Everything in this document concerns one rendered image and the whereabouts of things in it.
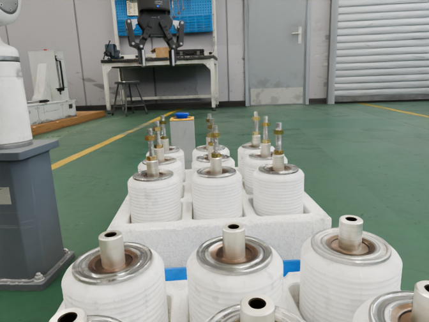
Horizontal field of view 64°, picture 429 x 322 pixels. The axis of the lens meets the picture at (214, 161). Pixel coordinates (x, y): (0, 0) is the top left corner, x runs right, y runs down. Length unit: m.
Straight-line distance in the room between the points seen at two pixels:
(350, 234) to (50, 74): 4.01
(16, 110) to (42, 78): 3.38
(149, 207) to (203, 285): 0.31
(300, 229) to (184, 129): 0.51
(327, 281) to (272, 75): 5.32
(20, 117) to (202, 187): 0.41
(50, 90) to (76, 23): 2.26
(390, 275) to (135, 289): 0.23
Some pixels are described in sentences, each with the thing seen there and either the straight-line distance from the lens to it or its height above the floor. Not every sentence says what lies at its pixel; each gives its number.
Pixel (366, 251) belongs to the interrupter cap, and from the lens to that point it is 0.38.
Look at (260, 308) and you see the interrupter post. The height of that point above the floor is 0.28.
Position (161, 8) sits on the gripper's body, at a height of 0.58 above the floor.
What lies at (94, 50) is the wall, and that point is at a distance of 6.12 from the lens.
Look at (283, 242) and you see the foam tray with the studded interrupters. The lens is 0.63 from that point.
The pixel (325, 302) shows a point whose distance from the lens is 0.36.
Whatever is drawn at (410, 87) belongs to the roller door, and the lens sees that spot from 6.10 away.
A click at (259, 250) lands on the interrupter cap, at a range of 0.35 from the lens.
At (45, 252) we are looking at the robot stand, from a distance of 0.85.
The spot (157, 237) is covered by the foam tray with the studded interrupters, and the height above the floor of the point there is 0.16.
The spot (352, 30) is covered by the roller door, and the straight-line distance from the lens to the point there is 5.80.
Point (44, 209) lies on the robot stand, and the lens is 0.84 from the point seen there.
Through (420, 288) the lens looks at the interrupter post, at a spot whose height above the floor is 0.28.
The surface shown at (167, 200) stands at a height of 0.21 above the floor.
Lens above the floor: 0.42
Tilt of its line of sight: 13 degrees down
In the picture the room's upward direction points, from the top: 2 degrees counter-clockwise
